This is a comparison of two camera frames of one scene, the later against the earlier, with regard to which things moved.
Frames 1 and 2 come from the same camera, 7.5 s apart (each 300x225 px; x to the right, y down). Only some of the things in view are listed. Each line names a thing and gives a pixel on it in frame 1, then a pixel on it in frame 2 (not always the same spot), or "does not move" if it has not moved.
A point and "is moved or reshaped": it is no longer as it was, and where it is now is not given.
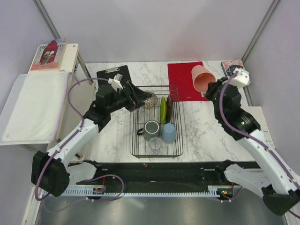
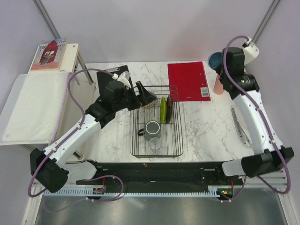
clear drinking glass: x=155 y=146 does not move
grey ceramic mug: x=151 y=129 does not move
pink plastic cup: x=201 y=77 is moved or reshaped
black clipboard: x=123 y=71 does not move
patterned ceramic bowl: x=151 y=102 does not move
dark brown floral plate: x=169 y=108 does not move
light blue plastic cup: x=168 y=132 → x=214 y=59
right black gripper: x=213 y=86 → x=219 y=69
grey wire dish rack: x=155 y=128 does not move
